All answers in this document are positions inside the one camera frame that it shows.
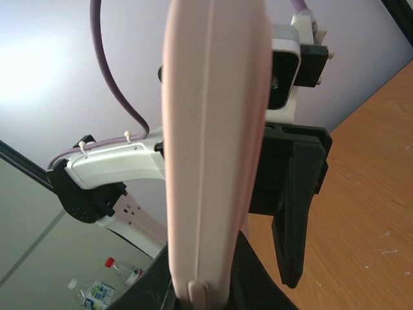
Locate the black frame post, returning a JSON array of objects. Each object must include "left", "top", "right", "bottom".
[
  {"left": 0, "top": 141, "right": 55, "bottom": 192},
  {"left": 381, "top": 0, "right": 413, "bottom": 46}
]

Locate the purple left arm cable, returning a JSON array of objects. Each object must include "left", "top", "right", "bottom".
[{"left": 46, "top": 0, "right": 316, "bottom": 171}]

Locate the black right frame post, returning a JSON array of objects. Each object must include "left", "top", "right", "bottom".
[{"left": 381, "top": 0, "right": 413, "bottom": 46}]

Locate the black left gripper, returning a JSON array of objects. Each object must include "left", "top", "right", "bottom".
[{"left": 249, "top": 124, "right": 332, "bottom": 288}]

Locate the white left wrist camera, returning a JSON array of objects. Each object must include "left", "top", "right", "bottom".
[{"left": 161, "top": 1, "right": 331, "bottom": 130}]

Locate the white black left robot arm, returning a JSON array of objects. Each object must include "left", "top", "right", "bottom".
[{"left": 46, "top": 123, "right": 332, "bottom": 288}]

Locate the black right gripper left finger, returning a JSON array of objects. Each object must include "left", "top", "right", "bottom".
[{"left": 109, "top": 245, "right": 177, "bottom": 310}]

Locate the phone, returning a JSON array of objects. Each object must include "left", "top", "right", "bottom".
[{"left": 162, "top": 1, "right": 272, "bottom": 309}]

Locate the black left frame post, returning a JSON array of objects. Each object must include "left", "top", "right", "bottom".
[{"left": 0, "top": 141, "right": 55, "bottom": 192}]

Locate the clear plastic water bottle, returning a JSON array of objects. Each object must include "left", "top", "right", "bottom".
[{"left": 105, "top": 257, "right": 145, "bottom": 286}]

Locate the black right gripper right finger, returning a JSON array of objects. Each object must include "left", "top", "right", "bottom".
[{"left": 227, "top": 231, "right": 297, "bottom": 310}]

